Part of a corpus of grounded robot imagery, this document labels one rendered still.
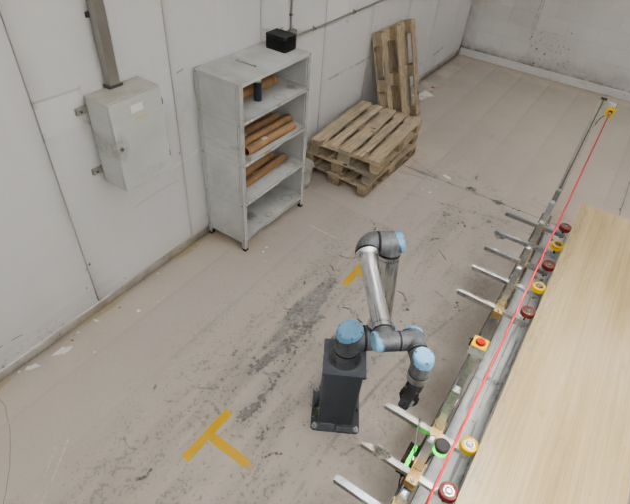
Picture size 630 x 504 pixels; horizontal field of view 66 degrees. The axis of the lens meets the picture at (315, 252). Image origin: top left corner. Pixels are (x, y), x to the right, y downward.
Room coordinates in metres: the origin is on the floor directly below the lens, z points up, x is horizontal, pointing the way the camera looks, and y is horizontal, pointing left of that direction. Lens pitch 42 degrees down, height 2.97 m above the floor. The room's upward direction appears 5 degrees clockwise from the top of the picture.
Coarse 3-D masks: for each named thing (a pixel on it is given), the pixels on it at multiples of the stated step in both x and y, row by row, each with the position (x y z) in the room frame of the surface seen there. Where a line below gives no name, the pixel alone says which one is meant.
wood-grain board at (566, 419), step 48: (576, 240) 2.68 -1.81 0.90; (624, 240) 2.73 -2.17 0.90; (576, 288) 2.20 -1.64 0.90; (624, 288) 2.24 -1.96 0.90; (528, 336) 1.77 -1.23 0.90; (576, 336) 1.80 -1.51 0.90; (624, 336) 1.84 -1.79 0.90; (528, 384) 1.45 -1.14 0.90; (576, 384) 1.48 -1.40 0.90; (624, 384) 1.51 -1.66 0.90; (528, 432) 1.19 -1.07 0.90; (576, 432) 1.21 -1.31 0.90; (624, 432) 1.23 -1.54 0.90; (480, 480) 0.94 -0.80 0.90; (528, 480) 0.96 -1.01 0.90; (576, 480) 0.98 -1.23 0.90; (624, 480) 1.00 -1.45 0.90
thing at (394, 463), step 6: (366, 444) 1.08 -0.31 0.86; (372, 444) 1.08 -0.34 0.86; (366, 450) 1.06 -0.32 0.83; (372, 450) 1.05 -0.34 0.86; (390, 462) 1.00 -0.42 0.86; (396, 462) 1.01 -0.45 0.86; (396, 468) 0.99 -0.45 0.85; (402, 468) 0.98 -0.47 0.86; (408, 468) 0.98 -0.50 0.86; (420, 480) 0.94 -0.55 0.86; (426, 480) 0.94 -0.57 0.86; (426, 486) 0.92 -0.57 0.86; (432, 486) 0.92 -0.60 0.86; (438, 486) 0.92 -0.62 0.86
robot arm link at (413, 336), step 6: (402, 330) 1.40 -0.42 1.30; (408, 330) 1.38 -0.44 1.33; (414, 330) 1.38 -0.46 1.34; (420, 330) 1.38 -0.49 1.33; (402, 336) 1.34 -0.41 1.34; (408, 336) 1.34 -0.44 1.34; (414, 336) 1.34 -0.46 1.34; (420, 336) 1.35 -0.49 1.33; (408, 342) 1.32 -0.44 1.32; (414, 342) 1.31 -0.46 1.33; (420, 342) 1.31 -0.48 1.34; (402, 348) 1.30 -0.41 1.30; (408, 348) 1.30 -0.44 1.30
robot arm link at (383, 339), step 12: (360, 240) 1.86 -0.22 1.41; (372, 240) 1.85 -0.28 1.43; (360, 252) 1.79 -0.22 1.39; (372, 252) 1.79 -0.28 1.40; (360, 264) 1.75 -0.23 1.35; (372, 264) 1.71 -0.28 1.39; (372, 276) 1.64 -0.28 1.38; (372, 288) 1.58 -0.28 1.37; (372, 300) 1.52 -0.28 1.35; (384, 300) 1.52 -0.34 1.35; (372, 312) 1.46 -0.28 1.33; (384, 312) 1.45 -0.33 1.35; (372, 324) 1.41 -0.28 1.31; (384, 324) 1.39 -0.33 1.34; (372, 336) 1.34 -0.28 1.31; (384, 336) 1.33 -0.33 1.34; (396, 336) 1.33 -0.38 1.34; (372, 348) 1.32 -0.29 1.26; (384, 348) 1.29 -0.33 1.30; (396, 348) 1.30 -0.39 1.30
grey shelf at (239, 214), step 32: (224, 64) 3.58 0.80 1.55; (256, 64) 3.64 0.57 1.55; (288, 64) 3.74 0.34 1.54; (224, 96) 3.31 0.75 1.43; (288, 96) 3.79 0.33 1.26; (224, 128) 3.32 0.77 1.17; (224, 160) 3.33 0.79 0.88; (256, 160) 3.39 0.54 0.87; (288, 160) 4.01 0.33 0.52; (224, 192) 3.35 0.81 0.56; (256, 192) 3.44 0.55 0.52; (288, 192) 4.03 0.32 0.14; (224, 224) 3.36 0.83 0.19; (256, 224) 3.47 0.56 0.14
